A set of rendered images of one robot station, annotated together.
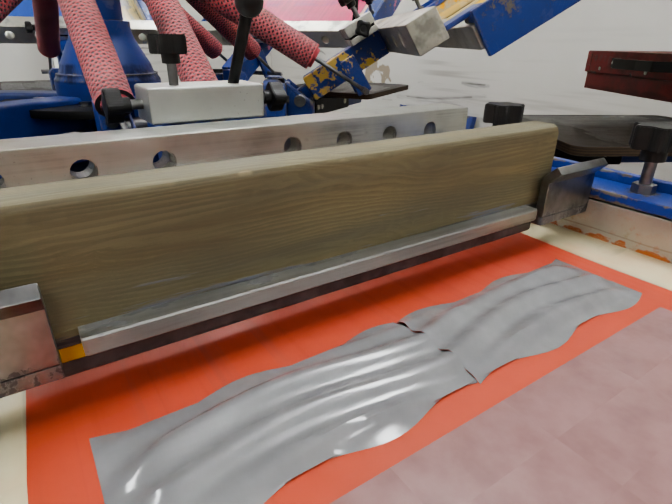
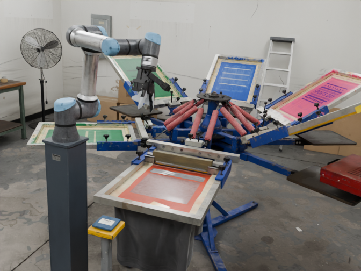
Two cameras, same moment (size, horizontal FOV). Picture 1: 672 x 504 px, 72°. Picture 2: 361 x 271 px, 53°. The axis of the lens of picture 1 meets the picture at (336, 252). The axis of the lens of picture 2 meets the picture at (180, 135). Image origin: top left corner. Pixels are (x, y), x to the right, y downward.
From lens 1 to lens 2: 2.17 m
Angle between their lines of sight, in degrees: 48
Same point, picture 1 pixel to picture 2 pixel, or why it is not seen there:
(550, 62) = not seen: outside the picture
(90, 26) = (195, 123)
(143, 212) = (161, 154)
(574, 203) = (214, 172)
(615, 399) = (180, 180)
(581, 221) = not seen: hidden behind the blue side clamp
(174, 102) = (188, 142)
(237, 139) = (191, 150)
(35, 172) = (167, 147)
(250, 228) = (169, 158)
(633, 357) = (188, 181)
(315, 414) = (163, 172)
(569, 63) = not seen: outside the picture
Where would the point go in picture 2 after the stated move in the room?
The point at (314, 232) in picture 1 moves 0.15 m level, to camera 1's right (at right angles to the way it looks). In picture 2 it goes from (175, 161) to (189, 169)
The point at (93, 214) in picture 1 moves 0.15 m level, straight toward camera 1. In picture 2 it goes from (159, 153) to (148, 160)
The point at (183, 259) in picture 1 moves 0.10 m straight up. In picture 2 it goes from (164, 158) to (165, 144)
